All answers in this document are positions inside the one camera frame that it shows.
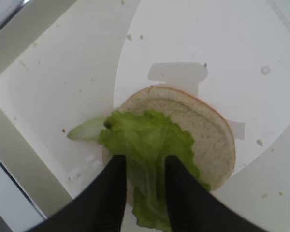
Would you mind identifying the green lettuce leaf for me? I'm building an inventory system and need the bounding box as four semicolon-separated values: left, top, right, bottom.
67;110;210;232

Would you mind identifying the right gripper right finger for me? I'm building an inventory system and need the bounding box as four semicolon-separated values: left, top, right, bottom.
164;155;288;232

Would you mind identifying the white metal tray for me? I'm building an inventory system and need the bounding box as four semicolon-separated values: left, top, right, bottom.
0;0;290;231

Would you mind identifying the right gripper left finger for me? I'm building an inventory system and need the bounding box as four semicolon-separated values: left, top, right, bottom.
30;155;127;232

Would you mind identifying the bun bottom on tray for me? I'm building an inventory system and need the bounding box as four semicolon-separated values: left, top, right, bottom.
101;86;236;207

